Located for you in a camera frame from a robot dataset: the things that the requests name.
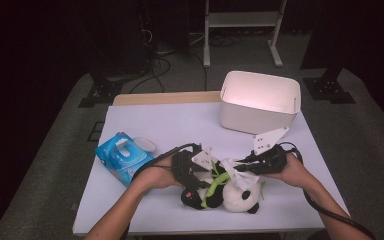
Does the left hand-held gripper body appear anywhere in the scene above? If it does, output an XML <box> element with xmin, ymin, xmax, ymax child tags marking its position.
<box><xmin>171</xmin><ymin>143</ymin><xmax>214</xmax><ymax>190</ymax></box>

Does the blue wet wipe pack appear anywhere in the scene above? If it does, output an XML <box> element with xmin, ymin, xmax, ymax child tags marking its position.
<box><xmin>94</xmin><ymin>131</ymin><xmax>157</xmax><ymax>188</ymax></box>

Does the right hand-held gripper cable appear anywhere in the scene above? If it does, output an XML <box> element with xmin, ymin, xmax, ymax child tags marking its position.
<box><xmin>278</xmin><ymin>141</ymin><xmax>378</xmax><ymax>240</ymax></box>

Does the left hand-held gripper cable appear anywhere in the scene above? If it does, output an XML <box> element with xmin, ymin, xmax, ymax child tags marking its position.
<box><xmin>119</xmin><ymin>142</ymin><xmax>203</xmax><ymax>240</ymax></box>

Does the hand-held gripper cable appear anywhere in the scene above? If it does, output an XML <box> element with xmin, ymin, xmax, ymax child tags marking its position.
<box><xmin>278</xmin><ymin>141</ymin><xmax>378</xmax><ymax>240</ymax></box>
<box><xmin>119</xmin><ymin>142</ymin><xmax>203</xmax><ymax>240</ymax></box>

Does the white table cover sheet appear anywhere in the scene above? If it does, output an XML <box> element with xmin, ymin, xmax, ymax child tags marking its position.
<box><xmin>72</xmin><ymin>101</ymin><xmax>356</xmax><ymax>236</ymax></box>

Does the person's left hand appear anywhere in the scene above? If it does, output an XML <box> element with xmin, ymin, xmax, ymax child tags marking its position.
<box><xmin>133</xmin><ymin>155</ymin><xmax>184</xmax><ymax>192</ymax></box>

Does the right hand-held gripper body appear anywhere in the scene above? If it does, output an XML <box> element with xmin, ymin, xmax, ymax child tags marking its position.
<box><xmin>246</xmin><ymin>126</ymin><xmax>290</xmax><ymax>177</ymax></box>

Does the person's right hand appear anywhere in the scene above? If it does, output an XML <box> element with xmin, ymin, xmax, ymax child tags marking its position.
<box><xmin>264</xmin><ymin>152</ymin><xmax>314</xmax><ymax>190</ymax></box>

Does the white metal stand frame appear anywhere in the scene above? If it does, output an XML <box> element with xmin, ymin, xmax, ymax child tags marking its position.
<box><xmin>202</xmin><ymin>0</ymin><xmax>288</xmax><ymax>69</ymax></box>

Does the white storage bin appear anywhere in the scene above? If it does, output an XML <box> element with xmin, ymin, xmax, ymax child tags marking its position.
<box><xmin>219</xmin><ymin>69</ymin><xmax>302</xmax><ymax>139</ymax></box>

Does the panda plush toy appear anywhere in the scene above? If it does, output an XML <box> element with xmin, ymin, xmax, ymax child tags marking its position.
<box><xmin>180</xmin><ymin>156</ymin><xmax>266</xmax><ymax>215</ymax></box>

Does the black floor cable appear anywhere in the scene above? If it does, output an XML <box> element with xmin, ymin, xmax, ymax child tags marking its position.
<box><xmin>189</xmin><ymin>51</ymin><xmax>209</xmax><ymax>92</ymax></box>
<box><xmin>129</xmin><ymin>57</ymin><xmax>172</xmax><ymax>94</ymax></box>

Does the black stand base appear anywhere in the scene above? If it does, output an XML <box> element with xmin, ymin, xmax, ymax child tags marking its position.
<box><xmin>78</xmin><ymin>71</ymin><xmax>124</xmax><ymax>109</ymax></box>
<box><xmin>302</xmin><ymin>66</ymin><xmax>357</xmax><ymax>105</ymax></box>

